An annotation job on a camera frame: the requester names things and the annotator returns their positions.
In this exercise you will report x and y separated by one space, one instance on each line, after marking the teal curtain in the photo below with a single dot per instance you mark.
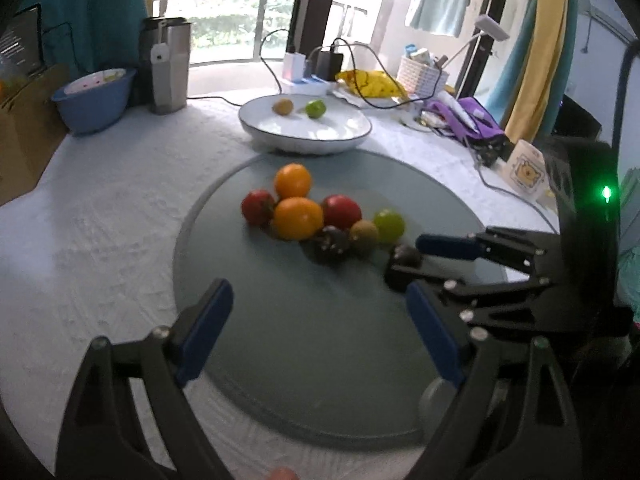
515 60
90 10

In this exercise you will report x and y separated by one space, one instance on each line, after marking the white plate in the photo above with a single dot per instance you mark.
320 130

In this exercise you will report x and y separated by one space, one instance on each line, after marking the brown kiwi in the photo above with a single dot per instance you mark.
363 237
282 106

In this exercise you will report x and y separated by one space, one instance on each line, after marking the balcony railing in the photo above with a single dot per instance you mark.
260 20

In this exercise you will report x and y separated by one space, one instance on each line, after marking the dark window post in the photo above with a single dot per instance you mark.
312 5

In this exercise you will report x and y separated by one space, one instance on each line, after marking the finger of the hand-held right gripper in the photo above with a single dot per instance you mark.
400 276
447 246

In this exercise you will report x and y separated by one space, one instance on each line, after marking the yellow plastic bag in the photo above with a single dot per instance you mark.
372 85

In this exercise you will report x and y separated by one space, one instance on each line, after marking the white power strip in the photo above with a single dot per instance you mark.
307 87

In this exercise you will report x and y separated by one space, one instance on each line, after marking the cardboard box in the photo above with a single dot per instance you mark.
25 135

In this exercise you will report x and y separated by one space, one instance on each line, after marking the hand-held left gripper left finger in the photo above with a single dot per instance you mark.
205 330

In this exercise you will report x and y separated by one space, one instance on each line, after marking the white desk lamp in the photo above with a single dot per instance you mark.
492 27

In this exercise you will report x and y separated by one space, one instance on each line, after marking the purple cloth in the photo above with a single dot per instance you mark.
475 127

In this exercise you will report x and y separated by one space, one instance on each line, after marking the white plastic basket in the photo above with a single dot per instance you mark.
420 77

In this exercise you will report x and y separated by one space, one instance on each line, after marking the pink and white bowl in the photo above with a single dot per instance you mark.
90 82

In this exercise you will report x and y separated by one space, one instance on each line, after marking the white tube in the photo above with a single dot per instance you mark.
460 110

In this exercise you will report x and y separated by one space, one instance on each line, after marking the green round fruit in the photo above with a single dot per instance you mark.
389 226
315 108

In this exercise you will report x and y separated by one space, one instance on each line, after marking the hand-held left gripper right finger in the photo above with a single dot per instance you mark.
432 335

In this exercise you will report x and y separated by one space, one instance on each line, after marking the blue plastic bowl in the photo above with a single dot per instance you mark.
95 110

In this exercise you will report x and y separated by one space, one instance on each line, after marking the orange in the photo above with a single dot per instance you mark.
298 218
292 180

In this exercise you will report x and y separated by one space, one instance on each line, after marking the grey glass turntable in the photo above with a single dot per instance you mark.
310 335

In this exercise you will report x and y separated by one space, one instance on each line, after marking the small red tomato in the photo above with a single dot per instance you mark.
258 207

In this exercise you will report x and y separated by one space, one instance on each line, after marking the white charger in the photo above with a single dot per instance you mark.
294 66

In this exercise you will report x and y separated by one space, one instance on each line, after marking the large red tomato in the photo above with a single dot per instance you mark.
341 211

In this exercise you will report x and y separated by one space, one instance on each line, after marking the black tablet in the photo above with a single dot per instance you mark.
22 42

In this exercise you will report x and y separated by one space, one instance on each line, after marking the steel thermos bottle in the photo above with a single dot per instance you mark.
167 70

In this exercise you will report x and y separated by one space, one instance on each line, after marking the black charger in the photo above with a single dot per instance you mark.
329 65

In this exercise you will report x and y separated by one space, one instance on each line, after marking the cream bear mug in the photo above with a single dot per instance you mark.
525 170

